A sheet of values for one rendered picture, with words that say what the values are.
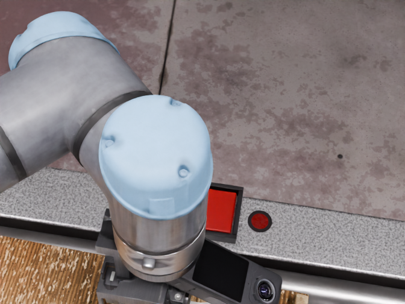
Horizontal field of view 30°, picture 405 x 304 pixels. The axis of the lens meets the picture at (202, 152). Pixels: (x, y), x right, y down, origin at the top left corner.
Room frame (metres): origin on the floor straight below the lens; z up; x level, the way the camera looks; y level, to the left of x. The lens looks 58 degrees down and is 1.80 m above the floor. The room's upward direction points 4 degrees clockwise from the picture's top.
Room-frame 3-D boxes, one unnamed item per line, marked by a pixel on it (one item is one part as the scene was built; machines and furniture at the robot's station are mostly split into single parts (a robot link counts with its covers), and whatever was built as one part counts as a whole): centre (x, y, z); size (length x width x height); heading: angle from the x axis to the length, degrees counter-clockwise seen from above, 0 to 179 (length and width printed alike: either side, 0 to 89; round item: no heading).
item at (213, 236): (0.45, -0.02, 0.92); 0.08 x 0.08 x 0.02; 84
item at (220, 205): (0.45, -0.02, 0.92); 0.06 x 0.06 x 0.01; 84
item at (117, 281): (0.27, 0.04, 1.17); 0.09 x 0.08 x 0.12; 82
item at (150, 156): (0.27, 0.03, 1.32); 0.09 x 0.08 x 0.11; 40
